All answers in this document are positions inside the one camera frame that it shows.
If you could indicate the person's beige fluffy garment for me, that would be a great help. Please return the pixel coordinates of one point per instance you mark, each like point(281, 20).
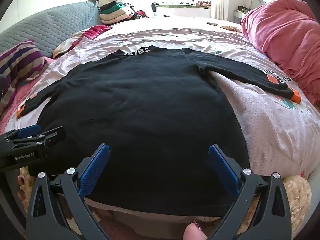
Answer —
point(297, 200)

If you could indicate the pink duvet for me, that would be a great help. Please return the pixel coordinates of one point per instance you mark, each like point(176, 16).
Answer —
point(287, 40)

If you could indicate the stack of folded clothes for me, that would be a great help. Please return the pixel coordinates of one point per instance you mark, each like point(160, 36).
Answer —
point(115, 13)

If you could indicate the white heart-shaped mirror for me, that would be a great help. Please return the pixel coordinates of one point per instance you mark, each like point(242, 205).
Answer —
point(257, 1)

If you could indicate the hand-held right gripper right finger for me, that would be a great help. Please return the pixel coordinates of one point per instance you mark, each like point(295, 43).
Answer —
point(222, 166)

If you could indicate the black sweater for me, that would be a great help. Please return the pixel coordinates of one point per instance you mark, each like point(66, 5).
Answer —
point(140, 110)

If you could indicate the grey quilted headboard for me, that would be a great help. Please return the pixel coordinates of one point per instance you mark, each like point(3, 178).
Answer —
point(50, 27)

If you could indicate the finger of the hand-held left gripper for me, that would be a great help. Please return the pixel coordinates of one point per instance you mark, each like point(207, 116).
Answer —
point(53, 135)
point(30, 131)

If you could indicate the red floral cloth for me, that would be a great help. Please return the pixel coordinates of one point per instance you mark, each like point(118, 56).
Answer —
point(92, 31)

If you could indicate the clothes on window sill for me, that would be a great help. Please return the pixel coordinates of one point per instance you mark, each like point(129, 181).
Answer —
point(197, 3)

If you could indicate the white desk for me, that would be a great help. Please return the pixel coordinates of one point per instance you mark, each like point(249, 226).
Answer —
point(241, 13)

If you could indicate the person's left hand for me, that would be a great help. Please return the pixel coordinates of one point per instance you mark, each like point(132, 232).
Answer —
point(22, 181)

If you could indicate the purple striped pillow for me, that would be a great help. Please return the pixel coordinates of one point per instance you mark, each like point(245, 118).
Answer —
point(20, 62)

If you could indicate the person's right hand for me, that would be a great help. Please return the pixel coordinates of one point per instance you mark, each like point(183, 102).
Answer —
point(193, 232)

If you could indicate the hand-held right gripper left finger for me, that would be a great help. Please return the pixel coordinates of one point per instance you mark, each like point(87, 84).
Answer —
point(96, 165)

